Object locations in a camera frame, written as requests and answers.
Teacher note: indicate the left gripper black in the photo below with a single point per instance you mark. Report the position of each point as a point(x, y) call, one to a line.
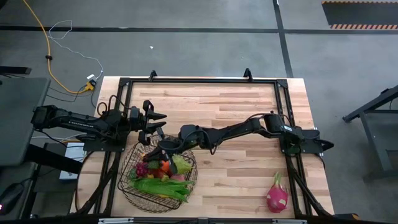
point(136, 119)

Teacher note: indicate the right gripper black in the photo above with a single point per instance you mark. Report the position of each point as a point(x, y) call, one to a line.
point(179, 146)

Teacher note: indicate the orange fruit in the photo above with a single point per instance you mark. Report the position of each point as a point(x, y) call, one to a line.
point(165, 166)

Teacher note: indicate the red chili pepper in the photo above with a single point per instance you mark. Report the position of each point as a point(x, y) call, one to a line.
point(157, 173)

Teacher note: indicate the pink peach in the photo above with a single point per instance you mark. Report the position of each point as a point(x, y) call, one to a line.
point(178, 178)

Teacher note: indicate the purple grape bunch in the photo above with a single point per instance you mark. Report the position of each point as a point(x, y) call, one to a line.
point(142, 169)

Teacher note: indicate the green bean bunch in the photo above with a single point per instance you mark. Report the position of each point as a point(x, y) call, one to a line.
point(161, 188)

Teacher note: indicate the pink dragon fruit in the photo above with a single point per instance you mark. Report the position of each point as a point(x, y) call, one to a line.
point(276, 199)

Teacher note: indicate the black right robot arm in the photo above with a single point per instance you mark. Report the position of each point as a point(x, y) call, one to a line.
point(236, 130)

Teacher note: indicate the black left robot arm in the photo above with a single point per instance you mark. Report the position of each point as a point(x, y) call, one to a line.
point(77, 123)

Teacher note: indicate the round woven placemat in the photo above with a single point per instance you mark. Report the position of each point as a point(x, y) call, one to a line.
point(136, 200)

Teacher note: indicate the yellow plug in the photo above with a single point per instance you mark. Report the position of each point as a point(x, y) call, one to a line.
point(90, 86)

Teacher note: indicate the white power adapter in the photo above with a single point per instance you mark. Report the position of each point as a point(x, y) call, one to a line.
point(91, 76)

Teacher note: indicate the white box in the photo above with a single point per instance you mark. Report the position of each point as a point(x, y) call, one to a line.
point(74, 152)

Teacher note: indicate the black slanted bar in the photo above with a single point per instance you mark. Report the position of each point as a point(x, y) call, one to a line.
point(53, 158)

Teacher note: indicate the grey desk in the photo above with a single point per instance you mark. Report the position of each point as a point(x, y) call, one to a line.
point(18, 137)

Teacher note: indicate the black flat bar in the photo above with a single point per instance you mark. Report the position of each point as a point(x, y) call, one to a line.
point(15, 70)

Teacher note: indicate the black computer mouse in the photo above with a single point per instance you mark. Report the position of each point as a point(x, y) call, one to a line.
point(11, 197)

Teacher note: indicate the hazard striped floor mat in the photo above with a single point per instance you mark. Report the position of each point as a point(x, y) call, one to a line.
point(360, 14)

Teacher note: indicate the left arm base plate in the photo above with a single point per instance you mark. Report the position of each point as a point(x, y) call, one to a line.
point(102, 148)

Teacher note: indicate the black metal table frame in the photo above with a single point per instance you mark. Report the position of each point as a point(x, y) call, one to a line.
point(202, 80)

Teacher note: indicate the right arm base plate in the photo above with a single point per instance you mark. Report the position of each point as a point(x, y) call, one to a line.
point(314, 146)

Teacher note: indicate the black desk frame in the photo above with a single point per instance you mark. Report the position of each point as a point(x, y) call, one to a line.
point(373, 124)

